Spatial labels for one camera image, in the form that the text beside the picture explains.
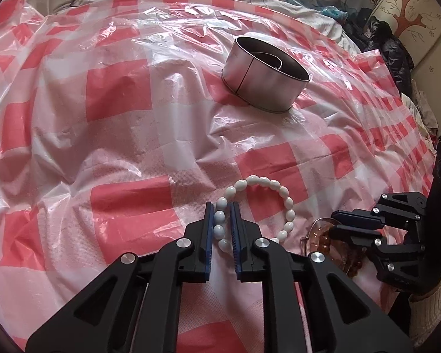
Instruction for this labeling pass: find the wardrobe with tree decal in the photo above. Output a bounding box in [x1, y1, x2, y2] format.
[373, 0, 441, 133]

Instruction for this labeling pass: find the white bead bracelet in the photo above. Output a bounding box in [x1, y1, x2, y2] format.
[212, 174, 296, 254]

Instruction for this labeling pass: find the blue plastic bag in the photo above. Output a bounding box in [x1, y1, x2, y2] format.
[286, 0, 348, 23]

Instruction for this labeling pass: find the amber bead bracelet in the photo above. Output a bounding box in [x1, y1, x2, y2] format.
[301, 217, 370, 278]

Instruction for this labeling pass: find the black puffy jacket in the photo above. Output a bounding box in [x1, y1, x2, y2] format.
[343, 17, 414, 97]

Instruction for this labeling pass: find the pink checkered plastic sheet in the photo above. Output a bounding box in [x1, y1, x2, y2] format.
[0, 0, 435, 347]

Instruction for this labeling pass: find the round metal tin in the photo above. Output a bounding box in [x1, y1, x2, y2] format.
[220, 36, 310, 113]

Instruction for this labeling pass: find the person's right hand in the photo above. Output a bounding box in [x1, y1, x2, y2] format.
[409, 280, 441, 347]

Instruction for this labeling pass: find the pile of clothes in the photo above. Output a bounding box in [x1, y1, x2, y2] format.
[401, 79, 439, 147]

